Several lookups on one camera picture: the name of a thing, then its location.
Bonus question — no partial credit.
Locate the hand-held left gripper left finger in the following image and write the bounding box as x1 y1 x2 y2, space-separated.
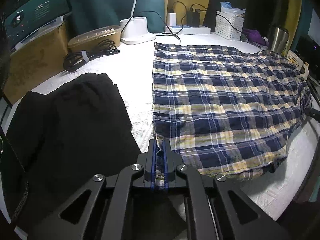
32 139 157 240

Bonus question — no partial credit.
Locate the teal curtain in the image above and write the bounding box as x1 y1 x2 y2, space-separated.
64 0 168 34

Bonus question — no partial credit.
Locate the purple soft object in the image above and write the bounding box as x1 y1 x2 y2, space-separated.
242 28 268 44

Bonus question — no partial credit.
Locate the tablet with dark screen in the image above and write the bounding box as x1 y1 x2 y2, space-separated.
4 0 73 44

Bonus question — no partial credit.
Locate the blue tissue pack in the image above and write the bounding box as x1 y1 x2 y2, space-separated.
220 2 247 15

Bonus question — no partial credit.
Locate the black charger plug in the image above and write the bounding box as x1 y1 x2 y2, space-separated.
187 11 201 28

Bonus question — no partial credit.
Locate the brown cardboard box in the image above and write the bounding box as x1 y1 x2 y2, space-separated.
4 20 71 104

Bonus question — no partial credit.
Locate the black lamp power cable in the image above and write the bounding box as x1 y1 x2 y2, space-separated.
140 10 182 43

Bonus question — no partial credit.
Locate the white desk lamp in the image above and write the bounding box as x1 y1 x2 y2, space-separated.
120 0 156 46

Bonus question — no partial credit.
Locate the brown lidded food container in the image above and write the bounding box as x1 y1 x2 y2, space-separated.
67 25 122 55

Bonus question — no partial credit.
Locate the white tablet stand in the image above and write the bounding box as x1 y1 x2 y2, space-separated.
14 17 63 51

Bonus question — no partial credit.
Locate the white perforated basket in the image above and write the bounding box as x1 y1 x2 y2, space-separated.
215 10 244 41

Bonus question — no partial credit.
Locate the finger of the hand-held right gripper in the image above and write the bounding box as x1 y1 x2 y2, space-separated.
304 107 320 124

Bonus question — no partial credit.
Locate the cream bear print mug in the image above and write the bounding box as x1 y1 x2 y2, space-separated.
286 50 310 80

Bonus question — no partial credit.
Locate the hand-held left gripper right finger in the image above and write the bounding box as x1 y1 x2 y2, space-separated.
163 139 280 240

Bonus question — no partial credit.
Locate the black white-charger cable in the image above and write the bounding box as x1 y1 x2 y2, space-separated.
172 1 187 29

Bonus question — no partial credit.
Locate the black braided cable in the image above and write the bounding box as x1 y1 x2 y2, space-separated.
0 140 29 222

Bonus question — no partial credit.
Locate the stainless steel tumbler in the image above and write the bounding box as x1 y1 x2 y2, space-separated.
268 26 289 53

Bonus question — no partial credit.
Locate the white power strip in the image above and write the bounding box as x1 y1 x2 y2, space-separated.
164 25 211 35

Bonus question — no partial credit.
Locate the black garment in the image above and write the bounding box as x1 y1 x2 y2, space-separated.
5 72 142 226

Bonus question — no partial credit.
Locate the blue yellow plaid shirt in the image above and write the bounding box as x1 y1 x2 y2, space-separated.
152 42 313 191

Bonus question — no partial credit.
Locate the black cable across basket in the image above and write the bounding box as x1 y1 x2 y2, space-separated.
217 12 243 34

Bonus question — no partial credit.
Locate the coiled black cable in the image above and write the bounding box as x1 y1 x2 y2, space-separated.
63 39 121 72

